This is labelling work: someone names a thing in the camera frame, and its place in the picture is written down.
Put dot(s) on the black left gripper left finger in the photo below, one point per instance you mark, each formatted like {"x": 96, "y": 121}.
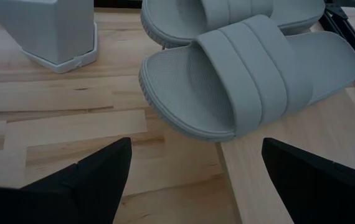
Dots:
{"x": 71, "y": 193}

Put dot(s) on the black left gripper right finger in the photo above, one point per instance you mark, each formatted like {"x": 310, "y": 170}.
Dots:
{"x": 327, "y": 193}

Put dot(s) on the grey rubber slide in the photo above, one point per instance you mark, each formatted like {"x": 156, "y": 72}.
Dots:
{"x": 196, "y": 87}
{"x": 171, "y": 21}

